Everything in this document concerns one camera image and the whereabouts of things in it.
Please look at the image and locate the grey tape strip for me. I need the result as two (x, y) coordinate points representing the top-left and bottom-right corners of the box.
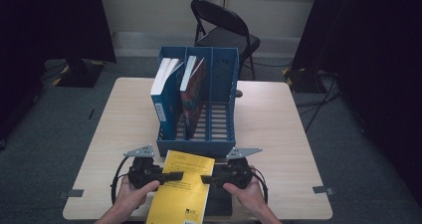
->
(58, 188), (85, 200)
(313, 185), (335, 197)

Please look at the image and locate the red illustrated book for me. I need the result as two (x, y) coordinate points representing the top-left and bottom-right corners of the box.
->
(179, 55), (206, 140)

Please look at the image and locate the black folding chair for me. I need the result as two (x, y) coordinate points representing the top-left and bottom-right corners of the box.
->
(190, 0), (262, 99)

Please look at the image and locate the blue book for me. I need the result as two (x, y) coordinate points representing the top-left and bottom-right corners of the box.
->
(149, 58), (187, 141)

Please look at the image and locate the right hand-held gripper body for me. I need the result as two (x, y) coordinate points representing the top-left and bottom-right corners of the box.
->
(215, 146), (263, 190)

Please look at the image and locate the black curtain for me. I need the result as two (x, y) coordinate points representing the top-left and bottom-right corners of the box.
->
(292, 0), (422, 205)
(0, 0), (117, 142)

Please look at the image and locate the black floor cable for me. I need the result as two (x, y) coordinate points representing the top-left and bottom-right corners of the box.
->
(295, 71), (341, 133)

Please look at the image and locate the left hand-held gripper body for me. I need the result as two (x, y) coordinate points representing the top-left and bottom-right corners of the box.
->
(123, 144), (164, 189)

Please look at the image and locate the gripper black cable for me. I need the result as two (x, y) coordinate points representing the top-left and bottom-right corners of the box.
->
(110, 156), (132, 206)
(253, 168), (269, 205)

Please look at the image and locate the person's right hand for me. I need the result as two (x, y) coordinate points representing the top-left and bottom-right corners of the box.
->
(222, 165), (267, 212)

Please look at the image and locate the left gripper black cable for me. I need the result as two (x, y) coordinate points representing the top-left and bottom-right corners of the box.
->
(110, 156), (132, 206)

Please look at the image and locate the yellow book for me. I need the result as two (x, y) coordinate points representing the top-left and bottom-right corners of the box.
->
(145, 149), (216, 224)

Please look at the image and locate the black stand base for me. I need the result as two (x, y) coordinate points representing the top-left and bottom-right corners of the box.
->
(52, 58), (106, 89)
(282, 66), (329, 94)

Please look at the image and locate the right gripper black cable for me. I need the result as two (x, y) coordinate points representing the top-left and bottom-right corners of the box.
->
(253, 168), (269, 205)

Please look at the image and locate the blue plastic file rack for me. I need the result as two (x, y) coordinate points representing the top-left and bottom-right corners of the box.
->
(156, 45), (241, 158)

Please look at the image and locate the person's left hand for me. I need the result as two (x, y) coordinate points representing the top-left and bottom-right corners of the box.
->
(112, 175), (161, 216)

